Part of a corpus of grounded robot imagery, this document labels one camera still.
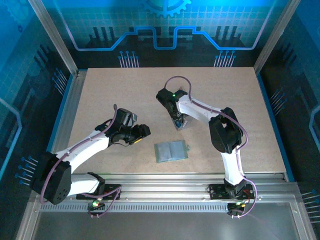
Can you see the clear acrylic card organizer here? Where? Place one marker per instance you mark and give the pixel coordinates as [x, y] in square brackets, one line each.
[186, 125]

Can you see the green card holder wallet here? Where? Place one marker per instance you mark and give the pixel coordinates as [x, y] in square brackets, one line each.
[172, 151]

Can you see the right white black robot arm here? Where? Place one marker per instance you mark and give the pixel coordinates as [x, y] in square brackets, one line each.
[225, 135]

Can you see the blue card pack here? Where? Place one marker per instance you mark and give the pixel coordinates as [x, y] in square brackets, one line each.
[178, 124]

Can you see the aluminium table edge extrusion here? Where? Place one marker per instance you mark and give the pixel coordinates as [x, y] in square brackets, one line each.
[73, 100]

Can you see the blue table edge strip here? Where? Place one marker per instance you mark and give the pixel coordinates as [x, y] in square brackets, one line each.
[268, 105]
[62, 107]

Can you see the small LED connector board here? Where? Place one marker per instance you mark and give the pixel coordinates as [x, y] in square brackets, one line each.
[96, 205]
[237, 206]

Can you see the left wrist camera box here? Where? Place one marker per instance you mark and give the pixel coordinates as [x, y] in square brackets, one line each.
[134, 117]

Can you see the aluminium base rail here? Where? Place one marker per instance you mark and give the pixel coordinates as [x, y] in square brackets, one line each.
[162, 187]

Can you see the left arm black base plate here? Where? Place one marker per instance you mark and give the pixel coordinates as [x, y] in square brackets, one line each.
[81, 197]

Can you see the grey metal frame panel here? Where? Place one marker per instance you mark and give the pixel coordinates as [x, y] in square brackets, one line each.
[162, 225]

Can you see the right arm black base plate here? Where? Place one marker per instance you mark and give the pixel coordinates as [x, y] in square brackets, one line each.
[217, 192]

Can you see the aluminium frame post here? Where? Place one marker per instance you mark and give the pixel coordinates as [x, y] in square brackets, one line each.
[53, 37]
[275, 37]

